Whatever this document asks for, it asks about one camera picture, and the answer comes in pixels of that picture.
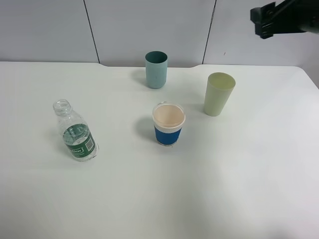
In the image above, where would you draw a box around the pale green plastic cup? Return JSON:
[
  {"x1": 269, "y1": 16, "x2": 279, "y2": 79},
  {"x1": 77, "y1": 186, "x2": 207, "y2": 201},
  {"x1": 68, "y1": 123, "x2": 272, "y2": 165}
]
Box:
[{"x1": 204, "y1": 72, "x2": 236, "y2": 117}]

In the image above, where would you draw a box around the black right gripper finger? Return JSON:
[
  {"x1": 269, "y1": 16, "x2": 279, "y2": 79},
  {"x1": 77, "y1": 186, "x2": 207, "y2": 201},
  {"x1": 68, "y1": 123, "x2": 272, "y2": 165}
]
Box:
[{"x1": 250, "y1": 0, "x2": 319, "y2": 39}]

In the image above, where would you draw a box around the clear plastic water bottle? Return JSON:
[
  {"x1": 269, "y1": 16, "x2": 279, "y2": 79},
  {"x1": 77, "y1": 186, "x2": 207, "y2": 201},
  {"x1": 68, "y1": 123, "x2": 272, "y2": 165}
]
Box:
[{"x1": 53, "y1": 99, "x2": 98, "y2": 162}]

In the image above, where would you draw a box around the blue sleeved paper cup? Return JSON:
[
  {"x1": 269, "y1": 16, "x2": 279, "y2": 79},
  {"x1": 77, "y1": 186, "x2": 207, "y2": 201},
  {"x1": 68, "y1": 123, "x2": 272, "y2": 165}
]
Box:
[{"x1": 152, "y1": 102, "x2": 186, "y2": 146}]

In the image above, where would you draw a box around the teal plastic cup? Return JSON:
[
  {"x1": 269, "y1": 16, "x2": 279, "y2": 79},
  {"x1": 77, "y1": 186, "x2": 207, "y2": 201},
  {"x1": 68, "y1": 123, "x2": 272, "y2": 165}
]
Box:
[{"x1": 145, "y1": 51, "x2": 168, "y2": 89}]

